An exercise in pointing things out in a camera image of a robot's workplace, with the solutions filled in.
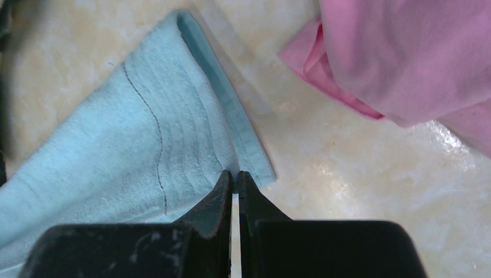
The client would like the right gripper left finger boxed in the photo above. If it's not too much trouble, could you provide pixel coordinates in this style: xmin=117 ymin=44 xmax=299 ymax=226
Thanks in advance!
xmin=19 ymin=171 xmax=233 ymax=277

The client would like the pink towel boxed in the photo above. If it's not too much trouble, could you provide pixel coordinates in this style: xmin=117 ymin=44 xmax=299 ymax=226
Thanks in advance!
xmin=280 ymin=1 xmax=490 ymax=155

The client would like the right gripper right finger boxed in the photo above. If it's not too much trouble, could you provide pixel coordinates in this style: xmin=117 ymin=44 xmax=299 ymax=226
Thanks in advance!
xmin=237 ymin=171 xmax=426 ymax=277

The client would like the light blue towel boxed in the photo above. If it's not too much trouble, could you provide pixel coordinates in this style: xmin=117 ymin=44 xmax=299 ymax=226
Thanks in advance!
xmin=1 ymin=10 xmax=276 ymax=277

